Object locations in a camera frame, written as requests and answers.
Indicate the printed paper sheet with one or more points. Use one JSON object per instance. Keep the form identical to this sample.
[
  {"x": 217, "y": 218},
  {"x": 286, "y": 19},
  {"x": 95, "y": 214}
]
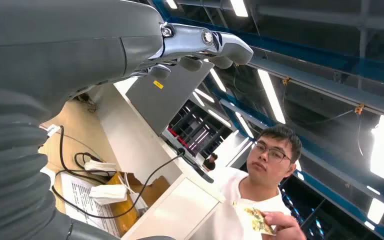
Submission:
[{"x": 79, "y": 195}]

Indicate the white shelf stand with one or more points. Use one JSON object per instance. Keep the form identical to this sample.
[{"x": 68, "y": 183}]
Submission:
[{"x": 135, "y": 142}]

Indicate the brown cardboard box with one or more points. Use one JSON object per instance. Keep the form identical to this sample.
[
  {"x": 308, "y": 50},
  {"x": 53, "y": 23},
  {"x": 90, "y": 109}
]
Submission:
[{"x": 155, "y": 193}]

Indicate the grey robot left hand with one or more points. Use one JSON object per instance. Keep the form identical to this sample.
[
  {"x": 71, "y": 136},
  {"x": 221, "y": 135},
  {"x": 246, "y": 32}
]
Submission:
[{"x": 62, "y": 43}]

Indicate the yellow patterned hotel card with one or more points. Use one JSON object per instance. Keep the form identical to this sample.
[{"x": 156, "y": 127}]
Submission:
[{"x": 255, "y": 218}]

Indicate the person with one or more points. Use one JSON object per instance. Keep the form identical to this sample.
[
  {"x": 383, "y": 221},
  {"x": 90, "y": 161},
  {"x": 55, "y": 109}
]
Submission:
[
  {"x": 238, "y": 198},
  {"x": 209, "y": 163}
]

